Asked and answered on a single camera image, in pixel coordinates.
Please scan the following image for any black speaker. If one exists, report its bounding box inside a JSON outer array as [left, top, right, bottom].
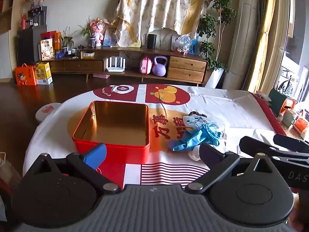
[[147, 34, 157, 49]]

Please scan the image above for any blue package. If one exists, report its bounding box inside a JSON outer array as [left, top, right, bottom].
[[188, 39, 200, 55]]

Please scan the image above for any red tin box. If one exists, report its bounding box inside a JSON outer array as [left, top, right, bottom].
[[72, 100, 150, 165]]

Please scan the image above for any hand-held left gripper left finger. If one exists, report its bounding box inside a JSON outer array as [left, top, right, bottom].
[[37, 143, 121, 195]]

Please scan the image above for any yellow curtain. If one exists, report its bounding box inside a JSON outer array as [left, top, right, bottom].
[[241, 0, 290, 95]]

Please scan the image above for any pink plush doll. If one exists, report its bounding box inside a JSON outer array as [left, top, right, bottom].
[[90, 18, 107, 47]]

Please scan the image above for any white router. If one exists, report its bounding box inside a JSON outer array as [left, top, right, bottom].
[[105, 56, 126, 72]]

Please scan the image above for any patterned yellow white cloth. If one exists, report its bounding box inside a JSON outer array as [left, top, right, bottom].
[[114, 0, 210, 48]]

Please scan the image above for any white tower air conditioner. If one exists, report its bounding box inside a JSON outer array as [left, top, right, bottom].
[[222, 0, 262, 91]]

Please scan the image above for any orange gift bag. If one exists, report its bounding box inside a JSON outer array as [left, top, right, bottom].
[[41, 31, 62, 51]]

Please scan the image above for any pink toy case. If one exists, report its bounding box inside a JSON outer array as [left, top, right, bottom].
[[140, 57, 153, 74]]

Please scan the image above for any green mug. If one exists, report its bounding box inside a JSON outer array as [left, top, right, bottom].
[[283, 109, 297, 127]]

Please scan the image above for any purple kettlebell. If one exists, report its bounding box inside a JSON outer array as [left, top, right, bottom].
[[152, 55, 167, 76]]

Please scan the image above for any potted green tree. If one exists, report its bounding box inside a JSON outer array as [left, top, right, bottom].
[[197, 0, 237, 89]]

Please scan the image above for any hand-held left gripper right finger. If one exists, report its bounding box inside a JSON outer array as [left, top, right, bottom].
[[185, 143, 277, 195]]

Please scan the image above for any clear plastic bag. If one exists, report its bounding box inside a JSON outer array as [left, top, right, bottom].
[[174, 34, 192, 54]]

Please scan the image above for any clear plastic bottle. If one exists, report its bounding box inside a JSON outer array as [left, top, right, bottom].
[[0, 152, 23, 194]]

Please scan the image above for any dark tall cabinet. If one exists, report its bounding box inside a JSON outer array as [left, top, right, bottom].
[[17, 6, 48, 66]]

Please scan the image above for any wooden TV cabinet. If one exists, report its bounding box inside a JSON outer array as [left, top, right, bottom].
[[40, 46, 209, 86]]

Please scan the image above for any yellow and white box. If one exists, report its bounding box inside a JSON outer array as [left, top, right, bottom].
[[34, 61, 53, 85]]

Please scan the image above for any framed picture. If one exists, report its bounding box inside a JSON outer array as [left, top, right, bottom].
[[104, 26, 116, 46]]

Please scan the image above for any plant in dark vase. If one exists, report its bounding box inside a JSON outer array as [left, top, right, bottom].
[[78, 17, 97, 48]]

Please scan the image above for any grey shell-shaped ornament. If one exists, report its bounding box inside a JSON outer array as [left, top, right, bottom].
[[142, 28, 179, 50]]

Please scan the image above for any printed snack bag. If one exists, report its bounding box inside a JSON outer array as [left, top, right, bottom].
[[40, 39, 55, 61]]

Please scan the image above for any bag of blue gloves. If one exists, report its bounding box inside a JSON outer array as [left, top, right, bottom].
[[168, 124, 221, 152]]

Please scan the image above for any small white object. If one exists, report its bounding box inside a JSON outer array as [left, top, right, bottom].
[[188, 147, 202, 161]]

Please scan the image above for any small potted plant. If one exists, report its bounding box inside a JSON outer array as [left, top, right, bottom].
[[58, 26, 78, 52]]

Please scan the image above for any printed white red tablecloth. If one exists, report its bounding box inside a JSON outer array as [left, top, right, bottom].
[[23, 83, 288, 192]]

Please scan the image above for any dark green box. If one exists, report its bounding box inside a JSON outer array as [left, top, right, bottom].
[[268, 88, 288, 113]]

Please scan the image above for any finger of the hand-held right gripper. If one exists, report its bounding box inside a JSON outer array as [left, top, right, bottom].
[[273, 134, 309, 148], [239, 136, 309, 162]]

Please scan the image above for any orange plastic object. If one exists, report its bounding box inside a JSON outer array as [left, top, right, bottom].
[[279, 98, 296, 116]]

